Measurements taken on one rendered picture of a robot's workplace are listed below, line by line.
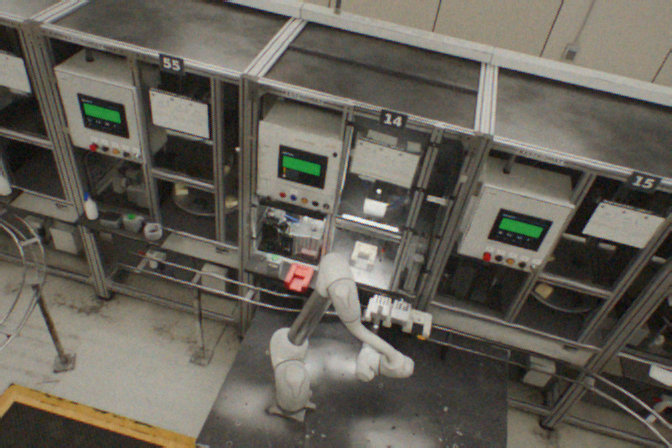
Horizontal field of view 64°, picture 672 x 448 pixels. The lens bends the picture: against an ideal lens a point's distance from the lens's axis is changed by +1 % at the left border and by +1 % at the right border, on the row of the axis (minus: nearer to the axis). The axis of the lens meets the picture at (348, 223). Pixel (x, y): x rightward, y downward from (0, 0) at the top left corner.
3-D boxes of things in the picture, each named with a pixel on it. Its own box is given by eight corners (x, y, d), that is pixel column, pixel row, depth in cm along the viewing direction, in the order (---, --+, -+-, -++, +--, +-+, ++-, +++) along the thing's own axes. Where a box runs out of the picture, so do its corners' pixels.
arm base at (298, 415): (309, 426, 267) (311, 420, 263) (267, 413, 268) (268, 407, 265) (319, 394, 280) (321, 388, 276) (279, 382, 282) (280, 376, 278)
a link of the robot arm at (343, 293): (366, 317, 235) (358, 294, 245) (359, 294, 222) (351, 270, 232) (338, 327, 235) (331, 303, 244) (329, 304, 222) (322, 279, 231)
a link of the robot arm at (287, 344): (268, 377, 272) (263, 341, 287) (297, 378, 280) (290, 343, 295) (332, 277, 230) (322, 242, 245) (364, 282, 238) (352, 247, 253)
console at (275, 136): (254, 197, 283) (256, 123, 252) (272, 167, 304) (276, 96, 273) (330, 218, 279) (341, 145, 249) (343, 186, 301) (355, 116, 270)
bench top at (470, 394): (194, 447, 255) (193, 444, 252) (270, 287, 333) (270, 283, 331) (504, 545, 243) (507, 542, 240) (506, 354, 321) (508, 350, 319)
